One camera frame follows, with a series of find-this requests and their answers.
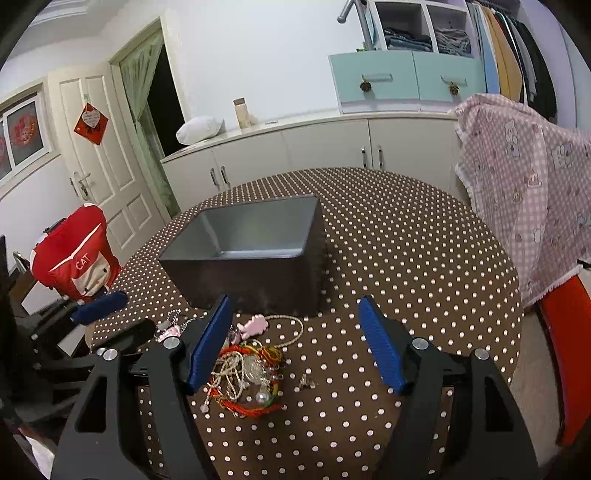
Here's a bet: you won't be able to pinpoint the silver pendant chain necklace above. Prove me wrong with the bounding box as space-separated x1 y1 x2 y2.
156 309 195 343

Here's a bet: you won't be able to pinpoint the small silver earrings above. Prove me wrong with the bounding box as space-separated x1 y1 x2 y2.
298 373 317 390

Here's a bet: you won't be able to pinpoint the dark metal jewelry box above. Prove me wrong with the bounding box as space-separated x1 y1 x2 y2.
158 195 327 316

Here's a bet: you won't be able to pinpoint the red cat chair cover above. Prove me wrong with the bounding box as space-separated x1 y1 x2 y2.
30 203 121 301

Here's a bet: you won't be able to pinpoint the white panel door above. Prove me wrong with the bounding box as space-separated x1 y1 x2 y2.
47 62 165 263

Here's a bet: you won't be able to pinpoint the brown polka dot tablecloth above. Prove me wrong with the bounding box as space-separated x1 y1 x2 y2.
93 168 523 479

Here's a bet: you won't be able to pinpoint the red white storage box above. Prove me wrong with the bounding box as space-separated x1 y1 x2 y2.
537 276 590 446

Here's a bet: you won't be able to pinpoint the window with red paper cuts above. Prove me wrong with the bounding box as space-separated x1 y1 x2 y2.
0 92 53 184

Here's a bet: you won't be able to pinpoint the red diamond door decoration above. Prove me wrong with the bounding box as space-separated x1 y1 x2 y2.
73 103 108 145

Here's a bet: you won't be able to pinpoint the white plastic bag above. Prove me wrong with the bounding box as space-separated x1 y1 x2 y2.
176 116 223 146

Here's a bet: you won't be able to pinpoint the beige jar with lid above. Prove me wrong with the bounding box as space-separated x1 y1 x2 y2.
233 98 252 129

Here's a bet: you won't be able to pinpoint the green door curtain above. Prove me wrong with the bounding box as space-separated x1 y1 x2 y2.
119 32 180 217

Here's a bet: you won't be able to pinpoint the pink bear patterned cloth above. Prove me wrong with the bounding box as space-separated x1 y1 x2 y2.
455 94 590 306

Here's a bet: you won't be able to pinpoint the white low sideboard cabinet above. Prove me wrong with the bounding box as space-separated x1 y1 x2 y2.
162 112 468 210

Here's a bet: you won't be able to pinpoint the teal two drawer unit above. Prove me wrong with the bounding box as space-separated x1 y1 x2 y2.
329 50 486 114

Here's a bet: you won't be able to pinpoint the hanging clothes row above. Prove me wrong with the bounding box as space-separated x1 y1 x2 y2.
467 1 557 123

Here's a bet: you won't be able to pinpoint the grey metal handrail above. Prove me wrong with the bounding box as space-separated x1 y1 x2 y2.
337 0 374 51

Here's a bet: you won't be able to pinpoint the lilac stair shelf unit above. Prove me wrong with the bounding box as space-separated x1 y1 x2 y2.
366 0 480 58

